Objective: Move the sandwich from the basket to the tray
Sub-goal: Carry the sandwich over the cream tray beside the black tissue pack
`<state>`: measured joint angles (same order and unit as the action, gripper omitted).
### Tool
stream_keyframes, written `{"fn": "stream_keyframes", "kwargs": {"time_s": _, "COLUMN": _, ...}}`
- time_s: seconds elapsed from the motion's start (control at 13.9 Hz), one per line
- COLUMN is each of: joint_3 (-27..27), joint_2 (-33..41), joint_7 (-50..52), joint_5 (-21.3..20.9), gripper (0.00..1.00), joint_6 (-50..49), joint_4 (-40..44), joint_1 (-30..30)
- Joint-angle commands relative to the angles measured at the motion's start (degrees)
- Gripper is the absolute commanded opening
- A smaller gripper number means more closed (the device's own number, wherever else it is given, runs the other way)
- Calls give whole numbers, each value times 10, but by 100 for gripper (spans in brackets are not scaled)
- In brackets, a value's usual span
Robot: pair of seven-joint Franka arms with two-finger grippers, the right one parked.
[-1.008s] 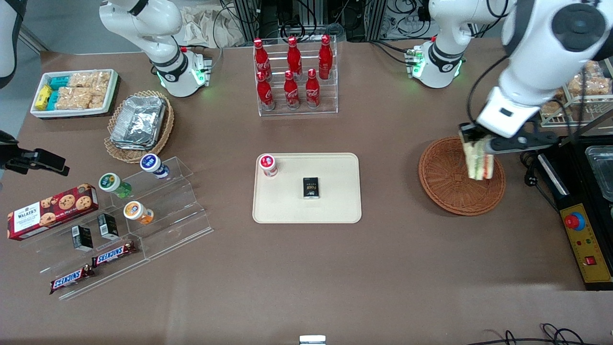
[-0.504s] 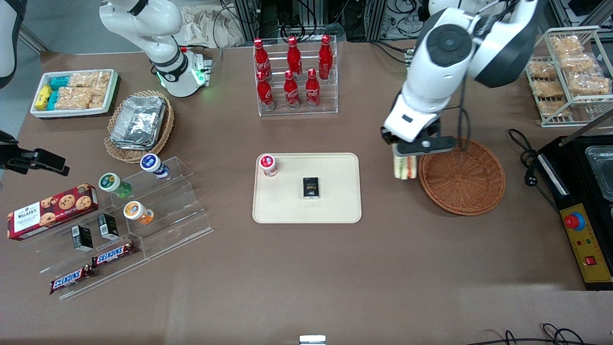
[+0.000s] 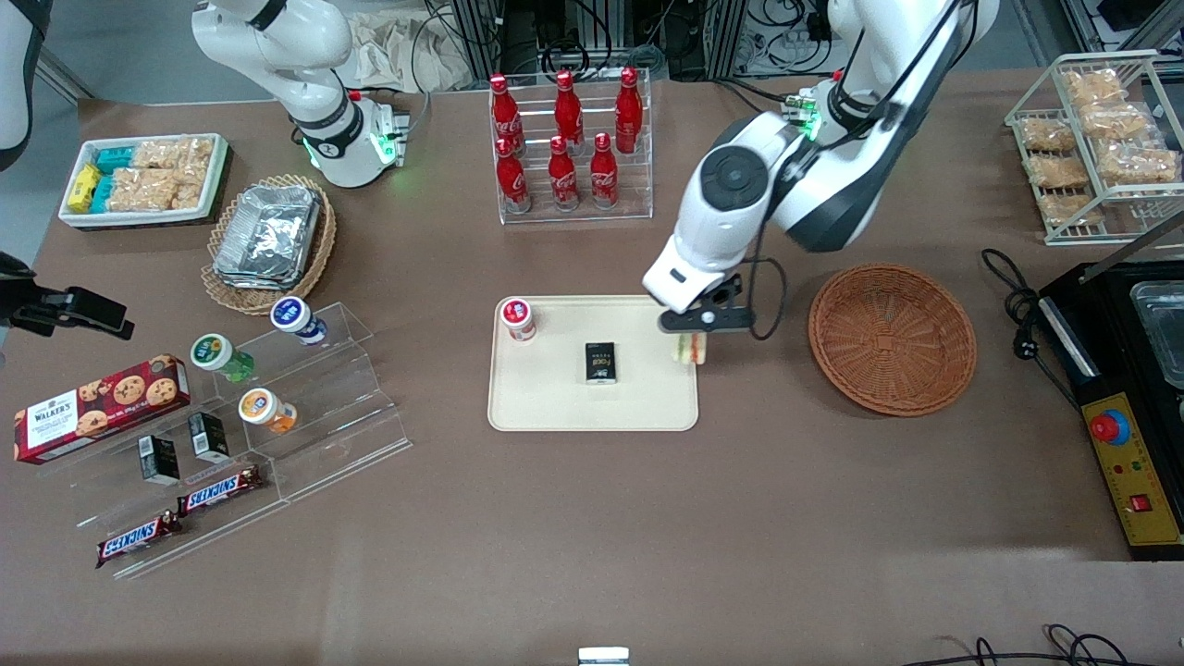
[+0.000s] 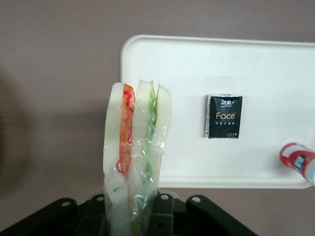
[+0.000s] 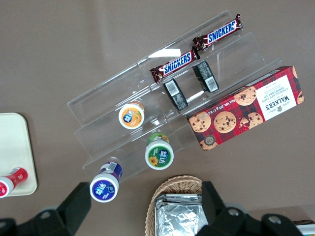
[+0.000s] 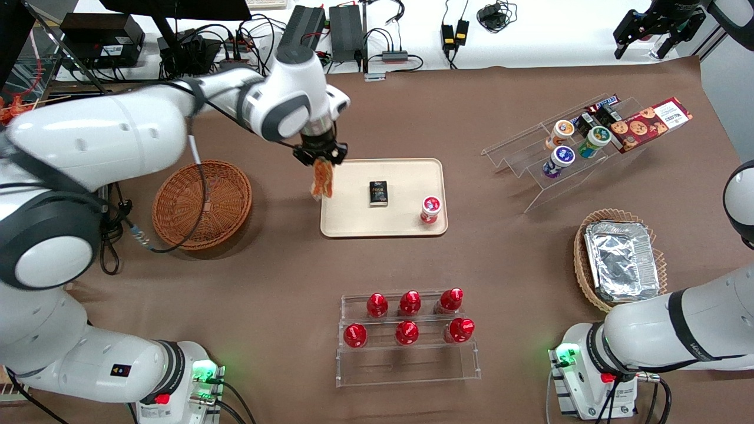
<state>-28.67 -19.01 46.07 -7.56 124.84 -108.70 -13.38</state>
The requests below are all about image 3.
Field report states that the beige plastic tray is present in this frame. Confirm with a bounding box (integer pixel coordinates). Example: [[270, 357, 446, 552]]
[[487, 294, 699, 433]]

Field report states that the small black green carton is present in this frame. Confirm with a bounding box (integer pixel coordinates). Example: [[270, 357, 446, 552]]
[[138, 435, 180, 487], [188, 412, 231, 464]]

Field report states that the silver foil pouch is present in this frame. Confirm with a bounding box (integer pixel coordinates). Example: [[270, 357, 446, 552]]
[[212, 208, 306, 292]]

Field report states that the black base cable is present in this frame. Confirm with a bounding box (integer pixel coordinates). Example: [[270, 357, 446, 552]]
[[708, 76, 801, 127]]

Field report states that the red cola bottle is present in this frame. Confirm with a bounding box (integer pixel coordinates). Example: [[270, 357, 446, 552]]
[[589, 132, 620, 211], [614, 67, 644, 154], [495, 137, 533, 216], [548, 136, 582, 212], [489, 74, 526, 156], [553, 70, 586, 154]]

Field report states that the Snickers chocolate bar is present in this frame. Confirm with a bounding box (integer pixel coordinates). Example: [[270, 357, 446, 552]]
[[176, 465, 269, 516], [95, 512, 183, 570]]

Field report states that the clear bag fried snack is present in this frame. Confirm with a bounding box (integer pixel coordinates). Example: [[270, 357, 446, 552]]
[[1036, 190, 1107, 228], [1062, 69, 1126, 105], [1078, 102, 1153, 141], [1096, 143, 1181, 185], [1025, 153, 1092, 190], [1017, 116, 1079, 154]]

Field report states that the clear acrylic stepped display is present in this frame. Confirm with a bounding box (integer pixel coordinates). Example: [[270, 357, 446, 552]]
[[37, 302, 413, 582]]

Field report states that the small bottle red white cap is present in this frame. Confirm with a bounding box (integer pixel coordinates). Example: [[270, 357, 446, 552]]
[[499, 296, 538, 343]]

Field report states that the small bottle blue cap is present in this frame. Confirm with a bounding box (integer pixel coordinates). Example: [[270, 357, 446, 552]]
[[270, 296, 328, 348]]

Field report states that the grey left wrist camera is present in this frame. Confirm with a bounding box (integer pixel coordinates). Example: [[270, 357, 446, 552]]
[[659, 303, 756, 335]]

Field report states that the black sealing machine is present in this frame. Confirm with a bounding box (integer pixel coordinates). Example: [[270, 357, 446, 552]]
[[1038, 262, 1184, 394]]

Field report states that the clear plastic container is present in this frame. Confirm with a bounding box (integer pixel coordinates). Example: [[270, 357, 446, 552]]
[[1130, 282, 1184, 389]]

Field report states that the clear acrylic bottle rack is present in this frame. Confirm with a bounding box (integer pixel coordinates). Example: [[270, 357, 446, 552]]
[[488, 69, 654, 226]]

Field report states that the small bottle green cap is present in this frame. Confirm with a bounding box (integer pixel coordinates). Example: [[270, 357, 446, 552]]
[[190, 333, 255, 384]]

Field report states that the small bottle orange cap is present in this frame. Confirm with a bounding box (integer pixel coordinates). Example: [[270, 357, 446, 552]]
[[238, 388, 299, 436]]

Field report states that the crumpled beige cloth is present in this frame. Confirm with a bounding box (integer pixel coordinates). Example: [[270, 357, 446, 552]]
[[350, 11, 475, 93]]

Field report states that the light oval wicker basket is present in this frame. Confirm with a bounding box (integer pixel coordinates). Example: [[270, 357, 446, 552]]
[[201, 174, 338, 316]]

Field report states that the white rectangular snack bin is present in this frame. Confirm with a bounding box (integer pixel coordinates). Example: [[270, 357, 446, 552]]
[[57, 133, 229, 228]]

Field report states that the yellow snack pack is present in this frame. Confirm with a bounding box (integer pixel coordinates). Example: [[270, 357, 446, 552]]
[[68, 164, 102, 214]]

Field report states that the dark equipment rack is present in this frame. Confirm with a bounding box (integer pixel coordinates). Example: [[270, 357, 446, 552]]
[[449, 0, 833, 82]]

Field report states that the yellow black control box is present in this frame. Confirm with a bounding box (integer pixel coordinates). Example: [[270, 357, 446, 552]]
[[1076, 390, 1184, 562]]

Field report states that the black floor cable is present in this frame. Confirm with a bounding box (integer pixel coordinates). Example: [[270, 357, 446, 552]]
[[902, 623, 1159, 666]]

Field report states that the silver metal bar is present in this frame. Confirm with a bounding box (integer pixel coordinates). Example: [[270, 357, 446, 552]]
[[1078, 211, 1184, 285]]

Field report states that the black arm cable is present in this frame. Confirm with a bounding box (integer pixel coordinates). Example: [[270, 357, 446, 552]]
[[745, 0, 968, 341]]

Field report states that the brown round wicker basket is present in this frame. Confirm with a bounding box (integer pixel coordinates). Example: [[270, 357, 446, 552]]
[[808, 263, 979, 418]]

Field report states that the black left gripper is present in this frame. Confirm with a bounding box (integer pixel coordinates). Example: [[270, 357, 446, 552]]
[[669, 274, 746, 367]]

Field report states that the black power cable with plug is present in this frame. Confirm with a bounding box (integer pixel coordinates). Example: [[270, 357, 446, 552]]
[[980, 248, 1085, 408]]

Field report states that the white wire shelf rack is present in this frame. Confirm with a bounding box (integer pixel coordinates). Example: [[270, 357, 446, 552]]
[[1005, 50, 1184, 247]]

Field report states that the red Walkers cookie box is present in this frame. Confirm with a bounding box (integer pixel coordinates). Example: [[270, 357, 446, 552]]
[[13, 354, 191, 465]]

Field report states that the stack of foil trays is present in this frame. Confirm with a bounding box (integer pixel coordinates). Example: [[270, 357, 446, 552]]
[[225, 184, 323, 280]]

